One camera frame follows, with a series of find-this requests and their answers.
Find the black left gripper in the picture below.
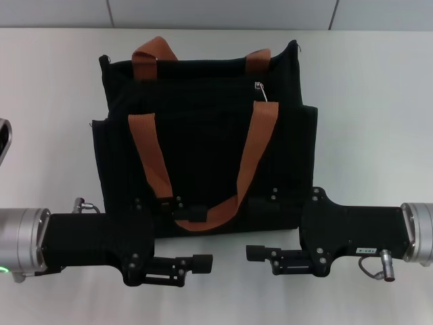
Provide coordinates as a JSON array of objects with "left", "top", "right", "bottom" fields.
[{"left": 41, "top": 196, "right": 208, "bottom": 287}]

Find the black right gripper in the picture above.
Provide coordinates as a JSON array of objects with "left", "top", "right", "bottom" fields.
[{"left": 246, "top": 188, "right": 412, "bottom": 278}]

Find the black food bag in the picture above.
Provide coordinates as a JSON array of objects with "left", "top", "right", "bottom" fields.
[{"left": 90, "top": 36, "right": 319, "bottom": 238}]

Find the left gripper cable with plug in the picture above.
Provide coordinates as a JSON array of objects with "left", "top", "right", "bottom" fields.
[{"left": 71, "top": 197, "right": 103, "bottom": 215}]

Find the gripper cable with plug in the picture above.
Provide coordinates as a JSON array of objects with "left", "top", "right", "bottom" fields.
[
  {"left": 358, "top": 248, "right": 402, "bottom": 284},
  {"left": 71, "top": 197, "right": 103, "bottom": 215}
]

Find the right gripper cable with plug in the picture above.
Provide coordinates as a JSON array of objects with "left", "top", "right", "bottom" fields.
[{"left": 358, "top": 248, "right": 402, "bottom": 284}]

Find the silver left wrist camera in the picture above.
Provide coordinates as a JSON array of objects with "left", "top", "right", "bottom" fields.
[{"left": 0, "top": 118, "right": 14, "bottom": 167}]

